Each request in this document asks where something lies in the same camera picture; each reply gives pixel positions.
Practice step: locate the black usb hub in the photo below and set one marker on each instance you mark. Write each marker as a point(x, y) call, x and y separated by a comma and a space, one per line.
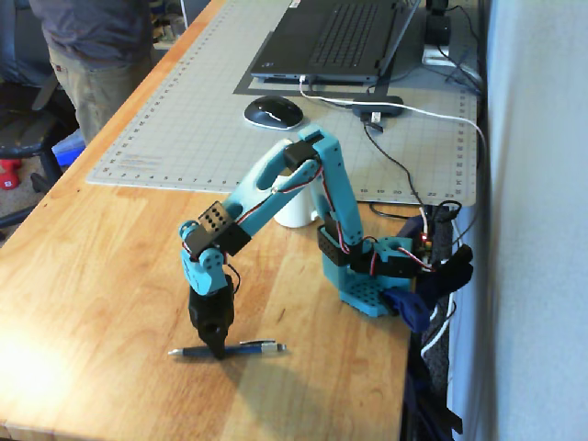
point(376, 105)

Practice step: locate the dark blue ballpoint pen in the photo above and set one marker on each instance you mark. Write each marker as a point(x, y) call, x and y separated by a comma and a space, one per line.
point(257, 347)

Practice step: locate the white ceramic mug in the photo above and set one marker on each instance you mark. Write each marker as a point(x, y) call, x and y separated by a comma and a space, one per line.
point(294, 213)

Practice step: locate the grey gridded cutting mat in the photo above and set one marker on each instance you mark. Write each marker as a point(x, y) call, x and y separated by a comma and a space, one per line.
point(193, 115)

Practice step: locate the silver monitor stand base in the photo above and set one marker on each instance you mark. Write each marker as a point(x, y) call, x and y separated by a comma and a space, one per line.
point(436, 57)

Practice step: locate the red dumbbell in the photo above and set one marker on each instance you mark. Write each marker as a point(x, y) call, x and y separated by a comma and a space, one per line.
point(9, 179)

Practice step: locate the blue and white box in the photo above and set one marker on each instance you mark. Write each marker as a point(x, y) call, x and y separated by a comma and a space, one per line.
point(69, 149)

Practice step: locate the black monitor stand post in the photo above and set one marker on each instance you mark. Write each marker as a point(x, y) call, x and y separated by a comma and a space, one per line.
point(438, 27)

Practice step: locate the dark blue table clamp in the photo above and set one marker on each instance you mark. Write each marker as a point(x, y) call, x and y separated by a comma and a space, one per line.
point(409, 308)

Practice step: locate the black office chair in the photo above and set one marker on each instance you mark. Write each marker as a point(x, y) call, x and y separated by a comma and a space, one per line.
point(27, 133)

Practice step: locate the black and silver mouse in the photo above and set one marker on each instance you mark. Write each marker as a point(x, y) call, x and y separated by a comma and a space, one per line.
point(273, 110)

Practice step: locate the person in grey shirt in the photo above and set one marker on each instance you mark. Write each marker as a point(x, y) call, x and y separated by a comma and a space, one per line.
point(101, 46)

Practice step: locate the dark grey laptop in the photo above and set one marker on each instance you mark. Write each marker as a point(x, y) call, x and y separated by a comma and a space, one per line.
point(344, 32)

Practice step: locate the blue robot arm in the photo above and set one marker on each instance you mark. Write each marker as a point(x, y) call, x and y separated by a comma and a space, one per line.
point(340, 184)

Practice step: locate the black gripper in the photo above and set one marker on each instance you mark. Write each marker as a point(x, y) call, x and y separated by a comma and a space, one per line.
point(209, 317)

